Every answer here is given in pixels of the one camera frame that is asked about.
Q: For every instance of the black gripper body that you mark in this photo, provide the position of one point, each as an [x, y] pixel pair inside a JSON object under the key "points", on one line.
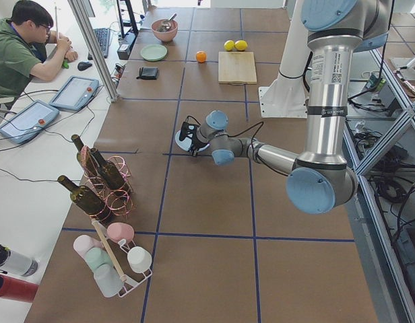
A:
{"points": [[195, 141]]}

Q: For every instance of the light blue plate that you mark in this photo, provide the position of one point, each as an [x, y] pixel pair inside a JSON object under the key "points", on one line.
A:
{"points": [[184, 145]]}

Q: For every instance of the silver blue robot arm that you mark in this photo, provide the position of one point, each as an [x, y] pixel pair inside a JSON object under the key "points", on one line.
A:
{"points": [[312, 81]]}

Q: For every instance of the light green plate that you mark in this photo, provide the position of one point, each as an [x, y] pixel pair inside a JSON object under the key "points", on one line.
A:
{"points": [[153, 52]]}

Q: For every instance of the dark wine bottle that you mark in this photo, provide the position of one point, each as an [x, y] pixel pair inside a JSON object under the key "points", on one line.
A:
{"points": [[83, 156], [85, 199], [109, 172]]}

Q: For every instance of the bamboo cutting board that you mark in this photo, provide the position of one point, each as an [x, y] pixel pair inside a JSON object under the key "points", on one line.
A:
{"points": [[236, 68]]}

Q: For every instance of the folded grey cloth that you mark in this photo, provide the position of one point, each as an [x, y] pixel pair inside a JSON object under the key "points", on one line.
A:
{"points": [[148, 73]]}

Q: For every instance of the orange mandarin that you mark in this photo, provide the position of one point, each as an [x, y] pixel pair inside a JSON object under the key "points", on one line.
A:
{"points": [[201, 56]]}

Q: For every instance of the yellow lemon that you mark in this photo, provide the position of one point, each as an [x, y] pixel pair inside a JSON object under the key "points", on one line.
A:
{"points": [[229, 45], [240, 45]]}

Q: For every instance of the pink cup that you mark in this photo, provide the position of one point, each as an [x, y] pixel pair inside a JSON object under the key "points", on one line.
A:
{"points": [[83, 243], [118, 231]]}

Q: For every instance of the pink bowl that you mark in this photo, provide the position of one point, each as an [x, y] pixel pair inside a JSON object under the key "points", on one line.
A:
{"points": [[164, 34]]}

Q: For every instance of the black desktop box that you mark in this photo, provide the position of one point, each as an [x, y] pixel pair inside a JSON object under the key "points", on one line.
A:
{"points": [[126, 45]]}

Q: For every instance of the white cup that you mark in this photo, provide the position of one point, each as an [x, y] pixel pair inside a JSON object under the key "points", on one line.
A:
{"points": [[139, 259]]}

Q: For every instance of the blue teach pendant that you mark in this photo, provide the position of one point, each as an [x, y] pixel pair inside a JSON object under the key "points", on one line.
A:
{"points": [[28, 123], [75, 93]]}

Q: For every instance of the black computer mouse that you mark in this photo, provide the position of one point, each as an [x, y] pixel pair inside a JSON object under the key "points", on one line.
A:
{"points": [[83, 65]]}

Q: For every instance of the light green cup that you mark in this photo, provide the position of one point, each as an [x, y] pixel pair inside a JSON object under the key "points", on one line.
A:
{"points": [[96, 257]]}

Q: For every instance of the black keyboard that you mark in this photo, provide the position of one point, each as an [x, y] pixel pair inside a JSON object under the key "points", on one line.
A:
{"points": [[103, 38]]}

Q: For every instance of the grey blue cup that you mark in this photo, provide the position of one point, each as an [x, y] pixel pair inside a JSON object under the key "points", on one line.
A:
{"points": [[108, 280]]}

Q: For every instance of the person in green hoodie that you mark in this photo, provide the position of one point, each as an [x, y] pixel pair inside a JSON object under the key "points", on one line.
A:
{"points": [[30, 48]]}

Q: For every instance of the grey water bottle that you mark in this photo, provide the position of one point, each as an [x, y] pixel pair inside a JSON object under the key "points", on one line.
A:
{"points": [[16, 263]]}

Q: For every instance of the red thermos bottle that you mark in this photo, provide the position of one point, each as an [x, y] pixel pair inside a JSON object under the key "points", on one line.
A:
{"points": [[17, 289]]}

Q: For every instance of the copper wire bottle rack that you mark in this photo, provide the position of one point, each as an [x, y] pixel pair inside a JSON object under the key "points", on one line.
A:
{"points": [[118, 201]]}

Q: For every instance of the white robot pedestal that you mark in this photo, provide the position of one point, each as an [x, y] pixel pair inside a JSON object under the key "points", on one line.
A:
{"points": [[285, 97]]}

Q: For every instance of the white wire cup rack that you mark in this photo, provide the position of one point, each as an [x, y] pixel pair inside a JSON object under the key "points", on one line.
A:
{"points": [[134, 280]]}

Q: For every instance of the wooden rack handle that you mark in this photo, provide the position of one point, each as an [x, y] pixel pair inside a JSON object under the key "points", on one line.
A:
{"points": [[98, 227]]}

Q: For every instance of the aluminium frame post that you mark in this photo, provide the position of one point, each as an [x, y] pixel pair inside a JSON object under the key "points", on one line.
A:
{"points": [[85, 26]]}

